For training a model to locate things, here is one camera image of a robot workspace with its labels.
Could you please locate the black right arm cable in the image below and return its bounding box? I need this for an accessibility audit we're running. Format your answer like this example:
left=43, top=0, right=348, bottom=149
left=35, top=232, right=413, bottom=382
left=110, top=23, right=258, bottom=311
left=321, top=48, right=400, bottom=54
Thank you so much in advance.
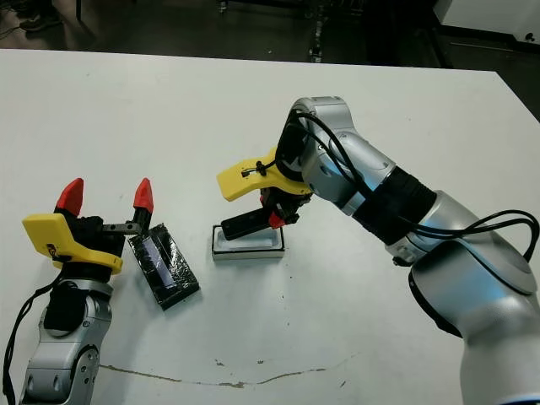
left=284, top=108, right=540, bottom=262

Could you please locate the dark shoe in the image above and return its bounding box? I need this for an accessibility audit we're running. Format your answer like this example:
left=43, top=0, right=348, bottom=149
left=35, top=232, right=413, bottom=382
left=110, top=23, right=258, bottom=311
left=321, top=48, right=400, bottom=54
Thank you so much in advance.
left=19, top=12, right=54, bottom=33

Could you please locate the white camera box base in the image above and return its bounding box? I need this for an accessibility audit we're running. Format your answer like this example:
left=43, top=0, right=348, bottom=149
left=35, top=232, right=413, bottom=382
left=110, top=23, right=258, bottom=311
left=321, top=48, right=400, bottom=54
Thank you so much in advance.
left=211, top=224, right=286, bottom=262

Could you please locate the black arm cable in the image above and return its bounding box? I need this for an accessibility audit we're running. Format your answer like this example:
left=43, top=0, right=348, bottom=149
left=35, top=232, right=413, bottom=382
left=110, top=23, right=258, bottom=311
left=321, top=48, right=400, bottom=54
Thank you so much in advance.
left=2, top=282, right=58, bottom=405
left=284, top=108, right=540, bottom=262

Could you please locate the black camera box lid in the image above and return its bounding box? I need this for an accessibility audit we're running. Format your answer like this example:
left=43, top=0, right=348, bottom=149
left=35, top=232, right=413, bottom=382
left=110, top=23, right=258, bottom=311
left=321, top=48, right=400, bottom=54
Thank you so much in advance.
left=126, top=224, right=201, bottom=311

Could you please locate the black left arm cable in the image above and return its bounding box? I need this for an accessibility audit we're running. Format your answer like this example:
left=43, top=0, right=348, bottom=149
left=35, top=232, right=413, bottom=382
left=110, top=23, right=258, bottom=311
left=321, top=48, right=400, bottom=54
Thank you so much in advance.
left=2, top=282, right=58, bottom=405

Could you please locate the white cabinet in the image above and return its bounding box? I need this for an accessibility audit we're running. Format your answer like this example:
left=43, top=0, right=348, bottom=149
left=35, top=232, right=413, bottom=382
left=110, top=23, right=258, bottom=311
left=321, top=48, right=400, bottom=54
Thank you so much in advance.
left=429, top=0, right=540, bottom=46

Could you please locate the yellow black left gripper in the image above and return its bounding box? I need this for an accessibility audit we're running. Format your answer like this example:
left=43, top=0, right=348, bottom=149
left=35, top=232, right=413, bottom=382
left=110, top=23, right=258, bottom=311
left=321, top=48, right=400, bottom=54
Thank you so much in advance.
left=21, top=177, right=154, bottom=285

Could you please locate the black camera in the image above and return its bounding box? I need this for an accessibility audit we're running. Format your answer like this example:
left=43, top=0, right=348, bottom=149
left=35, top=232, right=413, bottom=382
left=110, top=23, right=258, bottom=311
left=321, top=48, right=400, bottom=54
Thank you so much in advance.
left=221, top=209, right=273, bottom=241

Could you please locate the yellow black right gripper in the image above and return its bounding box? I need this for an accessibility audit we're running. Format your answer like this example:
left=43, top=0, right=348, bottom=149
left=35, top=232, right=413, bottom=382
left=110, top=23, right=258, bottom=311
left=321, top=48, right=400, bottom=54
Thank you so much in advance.
left=216, top=147, right=315, bottom=230

